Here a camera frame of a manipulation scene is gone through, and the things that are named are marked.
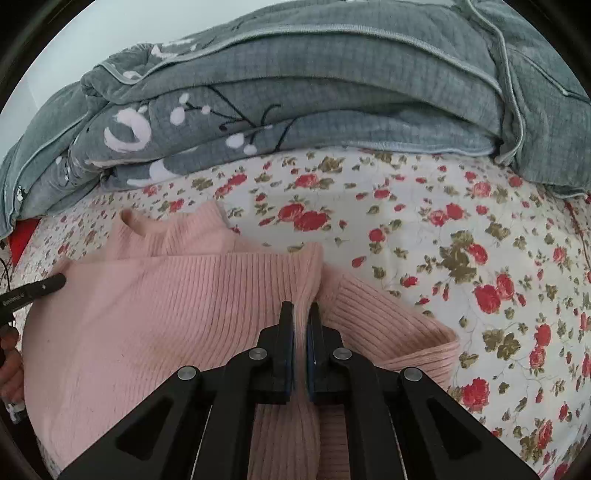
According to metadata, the floral bed sheet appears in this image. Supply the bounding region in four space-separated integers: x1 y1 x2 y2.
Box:
18 149 590 479

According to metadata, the pink knit sweater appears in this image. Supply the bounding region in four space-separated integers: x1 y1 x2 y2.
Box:
23 202 459 469

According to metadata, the red pillow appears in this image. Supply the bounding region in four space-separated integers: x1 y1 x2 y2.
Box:
8 218 40 267

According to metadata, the person's left hand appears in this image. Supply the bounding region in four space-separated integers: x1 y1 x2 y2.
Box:
0 325 24 404

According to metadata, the grey floral quilt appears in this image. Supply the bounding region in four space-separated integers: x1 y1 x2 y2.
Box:
1 1 590 236

